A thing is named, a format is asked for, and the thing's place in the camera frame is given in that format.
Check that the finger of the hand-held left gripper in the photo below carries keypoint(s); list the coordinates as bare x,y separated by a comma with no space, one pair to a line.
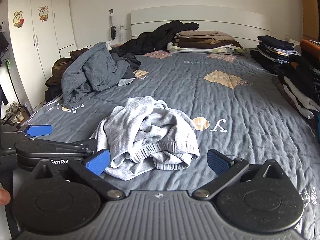
57,148
40,130

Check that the hanging dark clothes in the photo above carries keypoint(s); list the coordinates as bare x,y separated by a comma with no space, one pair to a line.
3,55

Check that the pale green cloth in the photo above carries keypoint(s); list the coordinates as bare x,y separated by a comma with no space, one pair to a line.
125,82

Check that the dark grey hoodie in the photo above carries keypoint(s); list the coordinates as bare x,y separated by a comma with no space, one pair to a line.
100,72

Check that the brown garment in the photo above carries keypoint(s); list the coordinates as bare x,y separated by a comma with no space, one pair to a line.
56,71

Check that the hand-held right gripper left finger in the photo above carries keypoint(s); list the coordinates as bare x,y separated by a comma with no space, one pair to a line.
97,161

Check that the white wardrobe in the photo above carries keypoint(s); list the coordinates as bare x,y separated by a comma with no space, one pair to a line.
42,45

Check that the white headboard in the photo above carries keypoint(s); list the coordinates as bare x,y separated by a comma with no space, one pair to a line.
200,20

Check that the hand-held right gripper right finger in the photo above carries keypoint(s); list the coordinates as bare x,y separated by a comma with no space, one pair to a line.
217,161

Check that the cartoon sticker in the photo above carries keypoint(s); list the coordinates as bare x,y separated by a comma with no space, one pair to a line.
18,19
43,13

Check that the shoe rack with shoes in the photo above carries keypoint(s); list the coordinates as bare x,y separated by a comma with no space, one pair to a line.
15,113

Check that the black hairbrush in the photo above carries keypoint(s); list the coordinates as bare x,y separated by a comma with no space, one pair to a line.
113,33

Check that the person's left hand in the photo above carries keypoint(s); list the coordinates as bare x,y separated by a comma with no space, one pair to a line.
4,197

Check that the grey quilted bedspread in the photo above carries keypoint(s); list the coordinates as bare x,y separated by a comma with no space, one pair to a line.
237,110

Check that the light grey pants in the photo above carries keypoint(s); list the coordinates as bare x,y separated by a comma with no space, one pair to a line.
155,130

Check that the black jacket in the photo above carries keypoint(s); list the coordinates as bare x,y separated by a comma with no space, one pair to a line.
165,35

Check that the stack of folded brown clothes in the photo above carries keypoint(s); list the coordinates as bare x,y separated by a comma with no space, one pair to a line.
200,41

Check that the orange folded garment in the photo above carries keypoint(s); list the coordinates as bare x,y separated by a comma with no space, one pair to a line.
311,46

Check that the stack of folded navy clothes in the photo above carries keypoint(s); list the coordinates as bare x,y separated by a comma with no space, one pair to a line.
272,50

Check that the crumpled black garment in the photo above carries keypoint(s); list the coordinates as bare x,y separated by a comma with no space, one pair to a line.
125,62

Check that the stack of folded black clothes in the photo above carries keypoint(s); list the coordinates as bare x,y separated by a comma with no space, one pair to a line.
302,80

